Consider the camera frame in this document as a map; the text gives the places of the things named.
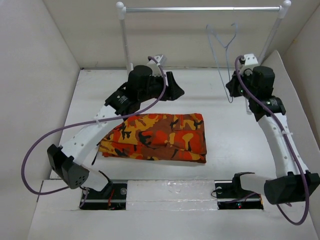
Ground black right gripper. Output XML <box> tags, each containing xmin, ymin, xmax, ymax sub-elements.
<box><xmin>226</xmin><ymin>68</ymin><xmax>257</xmax><ymax>100</ymax></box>

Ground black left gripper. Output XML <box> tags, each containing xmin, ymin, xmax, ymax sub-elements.
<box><xmin>139</xmin><ymin>72</ymin><xmax>184</xmax><ymax>103</ymax></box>

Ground orange camouflage trousers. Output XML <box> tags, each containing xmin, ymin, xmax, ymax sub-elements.
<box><xmin>98</xmin><ymin>113</ymin><xmax>207</xmax><ymax>164</ymax></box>

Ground blue wire hanger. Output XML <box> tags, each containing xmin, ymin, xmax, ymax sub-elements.
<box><xmin>205</xmin><ymin>22</ymin><xmax>238</xmax><ymax>104</ymax></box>

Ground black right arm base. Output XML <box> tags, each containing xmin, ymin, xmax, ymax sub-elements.
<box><xmin>211</xmin><ymin>180</ymin><xmax>264</xmax><ymax>210</ymax></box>

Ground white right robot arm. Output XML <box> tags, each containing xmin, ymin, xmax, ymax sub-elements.
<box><xmin>226</xmin><ymin>66</ymin><xmax>320</xmax><ymax>205</ymax></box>

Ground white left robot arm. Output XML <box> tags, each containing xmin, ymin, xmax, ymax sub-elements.
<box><xmin>47</xmin><ymin>65</ymin><xmax>185</xmax><ymax>199</ymax></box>

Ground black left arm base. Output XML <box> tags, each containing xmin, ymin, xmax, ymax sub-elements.
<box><xmin>79</xmin><ymin>182</ymin><xmax>128</xmax><ymax>211</ymax></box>

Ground white foam board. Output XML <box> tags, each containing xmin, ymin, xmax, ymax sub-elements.
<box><xmin>262</xmin><ymin>50</ymin><xmax>320</xmax><ymax>173</ymax></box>

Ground white clothes rack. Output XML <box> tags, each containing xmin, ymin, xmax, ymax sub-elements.
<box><xmin>115</xmin><ymin>0</ymin><xmax>292</xmax><ymax>73</ymax></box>

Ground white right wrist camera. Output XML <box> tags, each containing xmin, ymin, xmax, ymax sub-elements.
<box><xmin>239</xmin><ymin>53</ymin><xmax>259</xmax><ymax>75</ymax></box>

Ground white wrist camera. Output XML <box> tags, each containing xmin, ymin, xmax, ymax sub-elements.
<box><xmin>239</xmin><ymin>53</ymin><xmax>259</xmax><ymax>75</ymax></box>
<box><xmin>146</xmin><ymin>54</ymin><xmax>167</xmax><ymax>77</ymax></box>

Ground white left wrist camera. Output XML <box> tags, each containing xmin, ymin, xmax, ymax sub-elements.
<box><xmin>146</xmin><ymin>54</ymin><xmax>167</xmax><ymax>77</ymax></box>

